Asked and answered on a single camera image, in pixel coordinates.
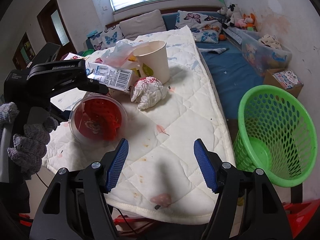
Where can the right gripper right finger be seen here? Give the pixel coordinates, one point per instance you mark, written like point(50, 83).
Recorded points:
point(263, 215)

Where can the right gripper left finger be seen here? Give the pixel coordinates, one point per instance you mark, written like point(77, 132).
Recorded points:
point(74, 205)

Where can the red-stained clear plastic bowl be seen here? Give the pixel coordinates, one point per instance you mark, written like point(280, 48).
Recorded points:
point(97, 120)

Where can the white barcode milk carton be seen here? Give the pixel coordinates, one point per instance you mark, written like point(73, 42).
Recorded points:
point(113, 77)

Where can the clear plastic bag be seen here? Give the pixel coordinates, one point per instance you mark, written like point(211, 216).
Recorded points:
point(122, 51)

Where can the white paper ball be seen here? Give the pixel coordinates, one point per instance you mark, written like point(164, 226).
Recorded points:
point(147, 92)

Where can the white paper cup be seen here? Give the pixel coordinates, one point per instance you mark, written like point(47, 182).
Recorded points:
point(153, 60)

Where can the grey gloved left hand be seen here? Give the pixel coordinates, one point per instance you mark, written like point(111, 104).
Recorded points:
point(28, 149)

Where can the cartoon picture book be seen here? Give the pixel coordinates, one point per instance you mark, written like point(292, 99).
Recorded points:
point(71, 56)

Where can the red plastic stool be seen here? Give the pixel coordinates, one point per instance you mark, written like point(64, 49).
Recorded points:
point(300, 215)

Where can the dark wooden door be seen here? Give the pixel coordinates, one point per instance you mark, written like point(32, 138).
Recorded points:
point(54, 29)

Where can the green plastic bowl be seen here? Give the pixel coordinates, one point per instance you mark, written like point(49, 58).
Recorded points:
point(88, 52)

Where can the green plastic mesh basket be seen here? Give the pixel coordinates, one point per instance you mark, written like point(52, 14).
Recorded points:
point(276, 134)

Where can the white quilted table cover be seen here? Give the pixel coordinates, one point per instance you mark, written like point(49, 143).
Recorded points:
point(161, 178)

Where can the left butterfly print pillow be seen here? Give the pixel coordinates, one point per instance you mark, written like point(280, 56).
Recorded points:
point(101, 40)

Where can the butterfly print pillow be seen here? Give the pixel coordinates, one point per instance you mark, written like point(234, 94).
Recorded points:
point(101, 40)
point(205, 28)

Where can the blue sofa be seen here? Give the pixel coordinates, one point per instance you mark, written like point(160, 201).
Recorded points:
point(232, 75)

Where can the cardboard box with books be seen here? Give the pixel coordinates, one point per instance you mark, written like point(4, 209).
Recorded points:
point(284, 79)

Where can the beige sofa cushion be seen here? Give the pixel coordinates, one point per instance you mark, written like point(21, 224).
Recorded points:
point(151, 22)

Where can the clear plastic storage bin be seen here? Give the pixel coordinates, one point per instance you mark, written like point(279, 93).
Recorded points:
point(264, 52)

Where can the right butterfly print pillow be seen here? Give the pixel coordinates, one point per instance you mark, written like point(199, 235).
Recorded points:
point(205, 28)

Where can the pink plush toy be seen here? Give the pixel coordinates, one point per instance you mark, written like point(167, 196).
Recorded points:
point(241, 24)

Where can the orange fox plush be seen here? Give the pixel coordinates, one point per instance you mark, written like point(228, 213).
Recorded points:
point(249, 22)

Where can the black white cow plush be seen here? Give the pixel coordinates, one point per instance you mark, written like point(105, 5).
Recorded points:
point(232, 14)

